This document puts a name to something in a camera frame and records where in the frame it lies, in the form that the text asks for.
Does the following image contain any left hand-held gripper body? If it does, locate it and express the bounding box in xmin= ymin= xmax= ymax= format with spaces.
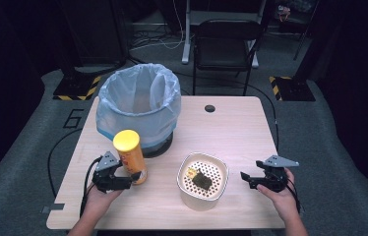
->
xmin=91 ymin=150 xmax=125 ymax=194

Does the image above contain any trash bin with blue bag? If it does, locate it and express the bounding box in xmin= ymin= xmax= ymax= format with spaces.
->
xmin=94 ymin=62 xmax=183 ymax=149

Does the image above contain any black stand base striped tape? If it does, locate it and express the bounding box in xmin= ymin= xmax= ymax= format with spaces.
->
xmin=269 ymin=75 xmax=317 ymax=102
xmin=52 ymin=69 xmax=103 ymax=102

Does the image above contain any person's left hand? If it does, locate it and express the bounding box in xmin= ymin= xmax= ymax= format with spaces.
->
xmin=86 ymin=181 xmax=125 ymax=219

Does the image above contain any white floor cable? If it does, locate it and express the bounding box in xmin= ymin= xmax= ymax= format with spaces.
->
xmin=129 ymin=0 xmax=186 ymax=52

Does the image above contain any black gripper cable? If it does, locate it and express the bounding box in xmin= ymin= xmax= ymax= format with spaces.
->
xmin=47 ymin=128 xmax=103 ymax=218
xmin=284 ymin=178 xmax=304 ymax=214

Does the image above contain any black cabinet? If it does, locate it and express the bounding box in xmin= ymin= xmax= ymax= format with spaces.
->
xmin=56 ymin=0 xmax=131 ymax=67

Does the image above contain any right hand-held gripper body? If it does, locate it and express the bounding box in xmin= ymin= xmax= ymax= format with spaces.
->
xmin=255 ymin=154 xmax=300 ymax=194

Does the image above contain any beige strainer container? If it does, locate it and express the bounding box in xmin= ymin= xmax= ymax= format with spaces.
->
xmin=176 ymin=151 xmax=230 ymax=212

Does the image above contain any grey tape strip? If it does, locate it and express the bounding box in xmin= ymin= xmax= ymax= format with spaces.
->
xmin=39 ymin=203 xmax=66 ymax=214

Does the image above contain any black folding chair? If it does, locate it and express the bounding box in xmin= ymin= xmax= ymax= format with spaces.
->
xmin=191 ymin=18 xmax=266 ymax=97

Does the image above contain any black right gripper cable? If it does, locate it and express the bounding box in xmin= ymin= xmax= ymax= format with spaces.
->
xmin=284 ymin=178 xmax=304 ymax=214

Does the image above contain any person's right hand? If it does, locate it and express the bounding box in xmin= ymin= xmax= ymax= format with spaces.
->
xmin=256 ymin=167 xmax=300 ymax=221

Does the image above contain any yellow chip can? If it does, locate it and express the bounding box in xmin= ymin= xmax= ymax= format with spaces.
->
xmin=112 ymin=129 xmax=149 ymax=186

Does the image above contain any black trash bin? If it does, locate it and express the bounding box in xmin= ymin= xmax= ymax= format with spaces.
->
xmin=141 ymin=130 xmax=175 ymax=159

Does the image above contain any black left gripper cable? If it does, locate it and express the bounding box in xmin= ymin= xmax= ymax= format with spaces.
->
xmin=47 ymin=128 xmax=103 ymax=218

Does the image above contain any white desk frame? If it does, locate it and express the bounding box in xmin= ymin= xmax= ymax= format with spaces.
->
xmin=180 ymin=0 xmax=268 ymax=70

